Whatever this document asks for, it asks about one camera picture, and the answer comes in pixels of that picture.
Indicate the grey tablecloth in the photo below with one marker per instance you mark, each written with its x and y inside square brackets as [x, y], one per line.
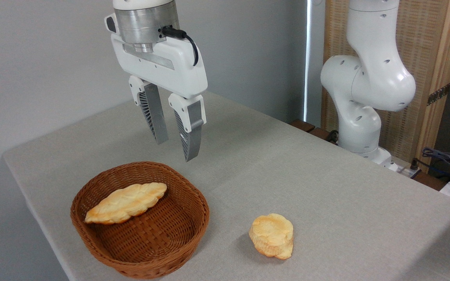
[326, 214]

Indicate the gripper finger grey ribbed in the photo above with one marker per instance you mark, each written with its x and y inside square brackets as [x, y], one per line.
[193, 128]
[155, 113]

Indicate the round flaky bread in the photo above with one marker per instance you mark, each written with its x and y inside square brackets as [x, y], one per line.
[272, 234]

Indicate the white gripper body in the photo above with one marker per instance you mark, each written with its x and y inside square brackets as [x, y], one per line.
[178, 74]

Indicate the long braided bread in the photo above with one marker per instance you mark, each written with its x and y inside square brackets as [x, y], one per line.
[127, 203]

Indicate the woven bamboo folding screen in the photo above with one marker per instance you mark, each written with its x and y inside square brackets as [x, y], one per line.
[424, 47]

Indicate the brown wicker basket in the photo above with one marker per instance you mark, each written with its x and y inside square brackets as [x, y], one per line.
[150, 234]

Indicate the black metal screen hinge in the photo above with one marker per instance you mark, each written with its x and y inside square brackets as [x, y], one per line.
[439, 94]

